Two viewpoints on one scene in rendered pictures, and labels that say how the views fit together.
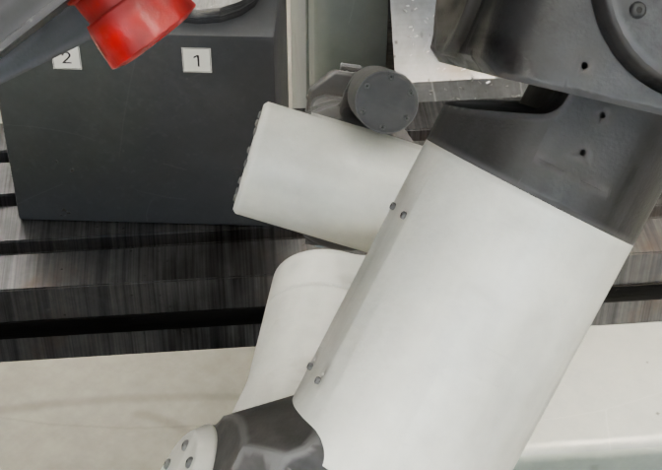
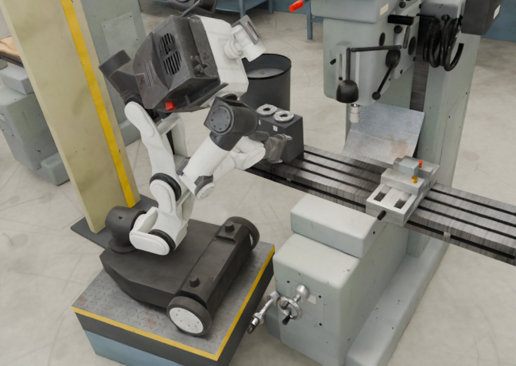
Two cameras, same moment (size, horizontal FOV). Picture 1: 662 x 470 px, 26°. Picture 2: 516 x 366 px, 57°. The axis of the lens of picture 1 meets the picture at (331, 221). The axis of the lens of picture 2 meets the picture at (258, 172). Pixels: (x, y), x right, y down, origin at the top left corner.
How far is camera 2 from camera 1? 1.24 m
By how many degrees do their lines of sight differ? 35
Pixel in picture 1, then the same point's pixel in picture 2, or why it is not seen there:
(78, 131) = not seen: hidden behind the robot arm
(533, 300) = (208, 150)
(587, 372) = (323, 208)
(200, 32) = (276, 123)
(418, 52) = (349, 145)
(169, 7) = (170, 107)
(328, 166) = (243, 141)
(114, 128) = not seen: hidden behind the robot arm
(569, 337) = (213, 157)
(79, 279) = not seen: hidden behind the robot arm
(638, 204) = (222, 144)
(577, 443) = (309, 216)
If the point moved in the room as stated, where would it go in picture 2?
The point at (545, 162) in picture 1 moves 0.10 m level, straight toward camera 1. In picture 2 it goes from (213, 136) to (186, 148)
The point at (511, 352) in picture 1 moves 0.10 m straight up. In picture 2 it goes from (205, 156) to (200, 129)
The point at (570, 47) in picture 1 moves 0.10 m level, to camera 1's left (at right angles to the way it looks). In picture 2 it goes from (207, 122) to (185, 113)
